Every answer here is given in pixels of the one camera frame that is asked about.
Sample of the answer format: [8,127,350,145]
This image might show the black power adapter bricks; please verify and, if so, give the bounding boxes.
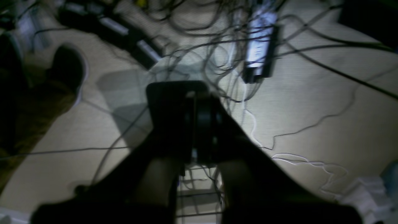
[58,0,163,70]

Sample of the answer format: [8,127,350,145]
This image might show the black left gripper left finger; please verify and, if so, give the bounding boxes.
[30,81,196,224]

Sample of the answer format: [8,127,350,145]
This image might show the white labelled power strip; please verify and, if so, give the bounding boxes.
[243,4,280,84]

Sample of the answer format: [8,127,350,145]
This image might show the black and white shoe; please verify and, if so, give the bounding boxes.
[49,42,89,107]

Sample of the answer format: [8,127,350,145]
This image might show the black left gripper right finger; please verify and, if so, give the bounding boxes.
[195,82,362,224]

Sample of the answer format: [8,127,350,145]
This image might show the tangled black cables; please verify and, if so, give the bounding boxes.
[118,0,398,150]

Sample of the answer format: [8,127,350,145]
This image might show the blue plastic storage box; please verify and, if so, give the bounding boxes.
[338,0,398,52]

